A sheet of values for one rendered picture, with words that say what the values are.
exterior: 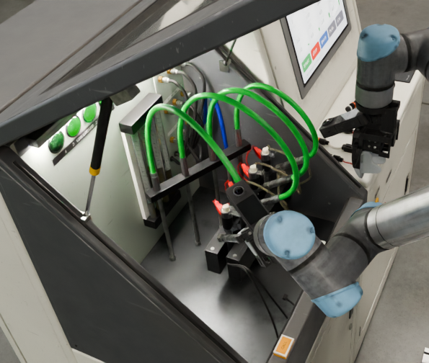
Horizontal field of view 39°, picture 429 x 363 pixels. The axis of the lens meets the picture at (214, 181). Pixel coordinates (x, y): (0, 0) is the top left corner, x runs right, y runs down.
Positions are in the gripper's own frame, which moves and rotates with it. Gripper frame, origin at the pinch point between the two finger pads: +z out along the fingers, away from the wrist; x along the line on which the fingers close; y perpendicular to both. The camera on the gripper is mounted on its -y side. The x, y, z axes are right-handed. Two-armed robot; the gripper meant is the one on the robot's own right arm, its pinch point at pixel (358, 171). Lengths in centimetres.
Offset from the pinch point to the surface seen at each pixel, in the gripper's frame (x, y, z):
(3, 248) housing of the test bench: -47, -69, 6
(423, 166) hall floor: 154, -7, 121
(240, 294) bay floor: -16.1, -25.3, 37.9
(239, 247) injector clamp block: -12.6, -25.9, 22.9
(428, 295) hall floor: 71, 14, 121
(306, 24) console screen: 50, -32, -7
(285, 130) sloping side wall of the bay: 19.1, -26.0, 7.9
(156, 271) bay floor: -18, -51, 38
